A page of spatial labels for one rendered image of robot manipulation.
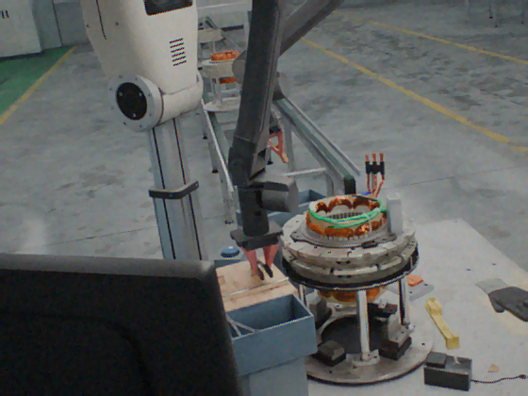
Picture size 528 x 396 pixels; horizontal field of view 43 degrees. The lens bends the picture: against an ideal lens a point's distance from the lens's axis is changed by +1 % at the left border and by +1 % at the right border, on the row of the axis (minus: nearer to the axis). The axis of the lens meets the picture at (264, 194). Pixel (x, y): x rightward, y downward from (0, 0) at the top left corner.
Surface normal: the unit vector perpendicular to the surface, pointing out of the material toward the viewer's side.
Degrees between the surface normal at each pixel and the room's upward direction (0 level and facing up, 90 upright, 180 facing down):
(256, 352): 90
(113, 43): 109
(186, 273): 34
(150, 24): 90
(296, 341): 90
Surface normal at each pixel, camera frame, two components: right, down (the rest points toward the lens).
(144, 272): -0.27, -0.58
